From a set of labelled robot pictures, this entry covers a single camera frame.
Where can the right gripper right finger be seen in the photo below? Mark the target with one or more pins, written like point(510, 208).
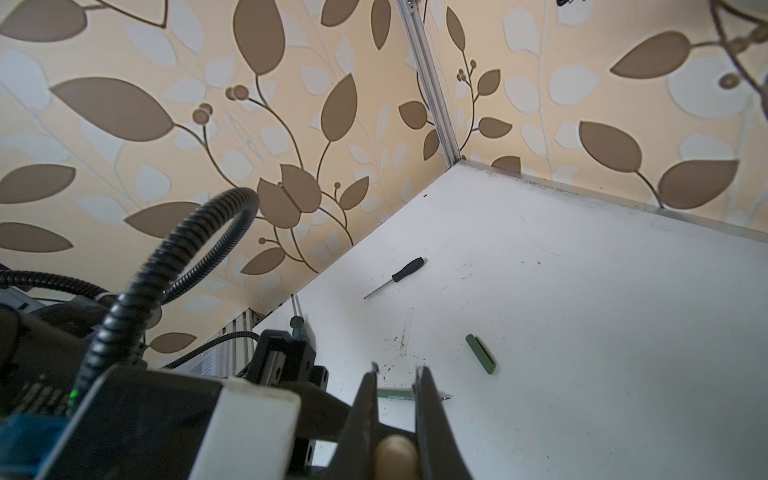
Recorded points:
point(439, 455)

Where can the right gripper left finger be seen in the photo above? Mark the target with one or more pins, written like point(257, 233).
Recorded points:
point(354, 454)

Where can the tan pen cap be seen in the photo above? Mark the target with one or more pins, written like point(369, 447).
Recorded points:
point(396, 458)

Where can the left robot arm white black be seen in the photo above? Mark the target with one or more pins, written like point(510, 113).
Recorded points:
point(51, 358)

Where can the green pen left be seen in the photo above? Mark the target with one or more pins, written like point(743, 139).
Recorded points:
point(396, 394)

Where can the green pen cap left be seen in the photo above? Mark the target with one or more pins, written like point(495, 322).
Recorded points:
point(482, 353)

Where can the green handled screwdriver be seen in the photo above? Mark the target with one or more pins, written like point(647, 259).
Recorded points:
point(297, 322)

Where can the black handled screwdriver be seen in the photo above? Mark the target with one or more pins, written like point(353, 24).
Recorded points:
point(407, 270)

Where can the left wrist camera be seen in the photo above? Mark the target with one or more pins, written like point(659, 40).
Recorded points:
point(158, 425)

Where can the aluminium frame rails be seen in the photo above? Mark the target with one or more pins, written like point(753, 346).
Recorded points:
point(428, 78)

